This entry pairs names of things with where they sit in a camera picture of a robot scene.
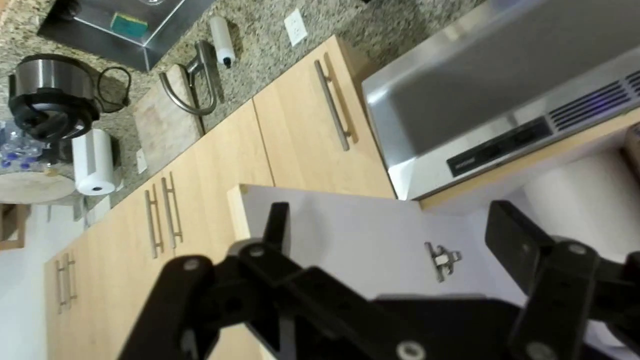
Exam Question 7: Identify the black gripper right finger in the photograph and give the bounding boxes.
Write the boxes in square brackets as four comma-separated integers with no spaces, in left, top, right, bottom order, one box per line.
[484,198,640,360]

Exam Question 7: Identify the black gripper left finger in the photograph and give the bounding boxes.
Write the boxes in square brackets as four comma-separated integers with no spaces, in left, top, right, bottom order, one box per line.
[119,200,428,360]

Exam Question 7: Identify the wood cabinet door white inside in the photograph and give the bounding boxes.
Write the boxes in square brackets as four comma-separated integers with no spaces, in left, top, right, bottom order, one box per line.
[226,182,533,306]

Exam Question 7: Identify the light wood cabinet door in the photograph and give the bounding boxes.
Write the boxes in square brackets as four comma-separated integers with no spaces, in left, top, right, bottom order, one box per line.
[159,97,277,268]
[251,34,396,201]
[107,175,176,360]
[43,252,72,360]
[67,227,126,360]

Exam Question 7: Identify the metal cabinet door hinge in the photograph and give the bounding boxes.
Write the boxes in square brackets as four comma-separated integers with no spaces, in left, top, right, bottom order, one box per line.
[424,240,465,283]

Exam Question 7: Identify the white paper towel roll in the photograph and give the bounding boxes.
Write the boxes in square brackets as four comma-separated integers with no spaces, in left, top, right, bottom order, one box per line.
[70,127,120,200]

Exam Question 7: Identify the wooden chair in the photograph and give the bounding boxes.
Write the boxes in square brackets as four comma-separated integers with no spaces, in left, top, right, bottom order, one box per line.
[0,201,35,253]

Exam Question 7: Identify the round wooden table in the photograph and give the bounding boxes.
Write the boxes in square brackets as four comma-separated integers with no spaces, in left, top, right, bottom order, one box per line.
[0,165,78,205]

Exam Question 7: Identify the steel kitchen faucet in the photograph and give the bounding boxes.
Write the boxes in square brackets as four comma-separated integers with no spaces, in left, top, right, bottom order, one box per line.
[159,39,226,137]

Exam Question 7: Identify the stainless steel range hood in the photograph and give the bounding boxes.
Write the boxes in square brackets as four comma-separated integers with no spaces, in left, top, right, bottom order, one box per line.
[360,0,640,201]

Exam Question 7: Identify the clear water bottle pack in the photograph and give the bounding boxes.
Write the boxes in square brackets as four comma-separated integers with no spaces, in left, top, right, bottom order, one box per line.
[0,120,49,172]

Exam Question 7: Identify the steel electric pressure cooker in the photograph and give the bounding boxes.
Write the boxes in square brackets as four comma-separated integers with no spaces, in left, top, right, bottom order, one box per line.
[6,54,103,143]

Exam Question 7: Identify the white soap dispenser bottle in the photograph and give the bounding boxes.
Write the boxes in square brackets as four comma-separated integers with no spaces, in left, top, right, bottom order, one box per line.
[208,14,240,69]

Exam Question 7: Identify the green sponge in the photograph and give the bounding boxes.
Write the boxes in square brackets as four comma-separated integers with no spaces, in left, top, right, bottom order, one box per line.
[108,10,150,41]

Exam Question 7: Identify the stainless steel sink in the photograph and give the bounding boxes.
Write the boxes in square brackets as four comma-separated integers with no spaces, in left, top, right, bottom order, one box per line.
[36,0,218,73]

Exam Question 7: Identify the steel bar cabinet handle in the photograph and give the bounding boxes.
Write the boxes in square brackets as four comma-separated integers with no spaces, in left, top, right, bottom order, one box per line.
[160,170,187,250]
[312,49,360,153]
[143,183,166,260]
[64,252,81,306]
[54,257,69,316]

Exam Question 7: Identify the black cooker power cord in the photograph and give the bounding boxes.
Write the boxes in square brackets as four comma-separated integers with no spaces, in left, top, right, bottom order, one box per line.
[97,63,134,113]

